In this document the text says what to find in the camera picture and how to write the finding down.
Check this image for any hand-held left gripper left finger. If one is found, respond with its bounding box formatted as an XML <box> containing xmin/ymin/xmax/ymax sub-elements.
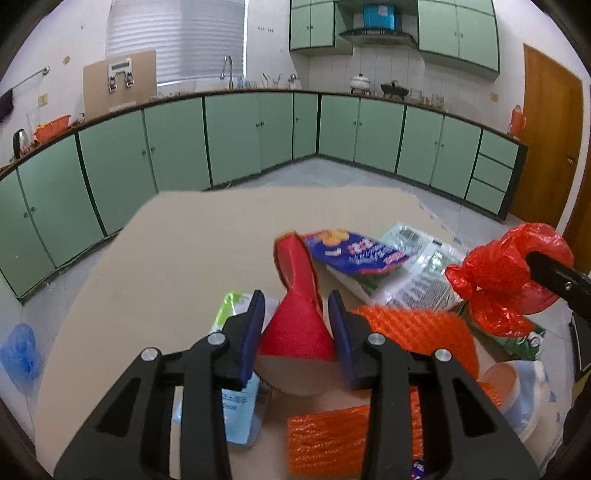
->
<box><xmin>53</xmin><ymin>290</ymin><xmax>267</xmax><ymax>480</ymax></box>

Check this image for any brown wooden door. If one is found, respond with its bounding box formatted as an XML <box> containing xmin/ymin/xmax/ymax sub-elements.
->
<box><xmin>510</xmin><ymin>44</ymin><xmax>585</xmax><ymax>227</ymax></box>

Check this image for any steel range hood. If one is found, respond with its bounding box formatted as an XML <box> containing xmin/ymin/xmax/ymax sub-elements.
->
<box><xmin>339</xmin><ymin>28</ymin><xmax>416</xmax><ymax>48</ymax></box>

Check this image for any orange plastic basin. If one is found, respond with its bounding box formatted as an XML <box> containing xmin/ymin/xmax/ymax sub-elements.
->
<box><xmin>34</xmin><ymin>115</ymin><xmax>72</xmax><ymax>141</ymax></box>

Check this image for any white orange paper bowl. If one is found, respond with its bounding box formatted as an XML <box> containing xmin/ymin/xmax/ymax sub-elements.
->
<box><xmin>478</xmin><ymin>360</ymin><xmax>548</xmax><ymax>439</ymax></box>

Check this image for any white green printed packet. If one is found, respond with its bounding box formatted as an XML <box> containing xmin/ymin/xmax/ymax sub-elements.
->
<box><xmin>392</xmin><ymin>242</ymin><xmax>467</xmax><ymax>311</ymax></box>

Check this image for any white window blind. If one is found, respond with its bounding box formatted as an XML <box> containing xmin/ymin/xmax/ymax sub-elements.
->
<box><xmin>107</xmin><ymin>0</ymin><xmax>245</xmax><ymax>86</ymax></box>

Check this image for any steel electric kettle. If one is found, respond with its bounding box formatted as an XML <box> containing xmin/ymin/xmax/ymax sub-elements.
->
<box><xmin>11</xmin><ymin>129</ymin><xmax>31</xmax><ymax>160</ymax></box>

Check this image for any red plastic bag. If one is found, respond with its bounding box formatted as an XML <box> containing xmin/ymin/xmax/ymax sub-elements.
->
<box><xmin>445</xmin><ymin>222</ymin><xmax>575</xmax><ymax>337</ymax></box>

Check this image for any row of glass jars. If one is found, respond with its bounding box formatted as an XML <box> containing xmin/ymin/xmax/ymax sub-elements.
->
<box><xmin>409</xmin><ymin>88</ymin><xmax>445</xmax><ymax>108</ymax></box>

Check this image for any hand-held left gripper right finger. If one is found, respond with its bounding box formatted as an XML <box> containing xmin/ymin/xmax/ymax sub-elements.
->
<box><xmin>327</xmin><ymin>290</ymin><xmax>540</xmax><ymax>480</ymax></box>

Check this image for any blue snack packet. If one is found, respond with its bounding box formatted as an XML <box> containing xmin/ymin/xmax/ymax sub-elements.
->
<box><xmin>302</xmin><ymin>229</ymin><xmax>411</xmax><ymax>276</ymax></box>

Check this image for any green snack packet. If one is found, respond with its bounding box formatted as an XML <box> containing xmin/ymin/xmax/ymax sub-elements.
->
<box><xmin>489</xmin><ymin>323</ymin><xmax>548</xmax><ymax>361</ymax></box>

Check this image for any green wall cabinet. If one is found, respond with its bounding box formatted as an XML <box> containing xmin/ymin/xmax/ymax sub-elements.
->
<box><xmin>418</xmin><ymin>0</ymin><xmax>500</xmax><ymax>73</ymax></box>
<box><xmin>289</xmin><ymin>0</ymin><xmax>354</xmax><ymax>56</ymax></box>

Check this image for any blue green milk carton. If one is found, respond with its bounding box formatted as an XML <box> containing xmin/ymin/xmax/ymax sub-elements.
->
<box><xmin>210</xmin><ymin>292</ymin><xmax>273</xmax><ymax>446</ymax></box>

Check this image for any green white flat packet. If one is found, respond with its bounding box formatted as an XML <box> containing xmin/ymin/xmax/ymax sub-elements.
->
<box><xmin>327</xmin><ymin>265</ymin><xmax>407</xmax><ymax>306</ymax></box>

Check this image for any green base cabinet row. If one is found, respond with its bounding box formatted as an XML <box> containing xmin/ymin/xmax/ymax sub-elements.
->
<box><xmin>0</xmin><ymin>90</ymin><xmax>320</xmax><ymax>301</ymax></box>

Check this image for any black wok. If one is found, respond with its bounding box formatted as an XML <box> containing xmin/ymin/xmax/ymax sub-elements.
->
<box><xmin>380</xmin><ymin>79</ymin><xmax>409</xmax><ymax>99</ymax></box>

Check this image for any crushed red paper cup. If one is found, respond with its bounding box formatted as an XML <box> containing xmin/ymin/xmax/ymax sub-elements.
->
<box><xmin>255</xmin><ymin>231</ymin><xmax>339</xmax><ymax>398</ymax></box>

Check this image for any clear packet with barcode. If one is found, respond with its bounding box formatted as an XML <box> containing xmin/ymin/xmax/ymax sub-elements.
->
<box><xmin>381</xmin><ymin>224</ymin><xmax>435</xmax><ymax>259</ymax></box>

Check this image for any metal towel bar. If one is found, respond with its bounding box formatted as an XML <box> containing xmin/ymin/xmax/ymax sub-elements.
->
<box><xmin>9</xmin><ymin>66</ymin><xmax>51</xmax><ymax>90</ymax></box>

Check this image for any blue plastic bag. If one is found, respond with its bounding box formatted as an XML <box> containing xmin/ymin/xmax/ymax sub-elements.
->
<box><xmin>0</xmin><ymin>323</ymin><xmax>42</xmax><ymax>381</ymax></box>

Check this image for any orange foam net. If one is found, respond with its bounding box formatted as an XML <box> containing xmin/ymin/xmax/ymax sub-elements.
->
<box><xmin>286</xmin><ymin>388</ymin><xmax>426</xmax><ymax>478</ymax></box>
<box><xmin>351</xmin><ymin>305</ymin><xmax>481</xmax><ymax>384</ymax></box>

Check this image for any green base cabinet with drawers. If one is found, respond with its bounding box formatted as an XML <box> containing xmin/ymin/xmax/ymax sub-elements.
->
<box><xmin>318</xmin><ymin>92</ymin><xmax>528</xmax><ymax>223</ymax></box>

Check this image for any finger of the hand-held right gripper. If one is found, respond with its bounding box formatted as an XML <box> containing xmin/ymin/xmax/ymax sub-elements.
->
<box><xmin>525</xmin><ymin>250</ymin><xmax>591</xmax><ymax>320</ymax></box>

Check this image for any blue box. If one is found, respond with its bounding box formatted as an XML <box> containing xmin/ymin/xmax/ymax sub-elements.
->
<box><xmin>363</xmin><ymin>4</ymin><xmax>398</xmax><ymax>29</ymax></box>

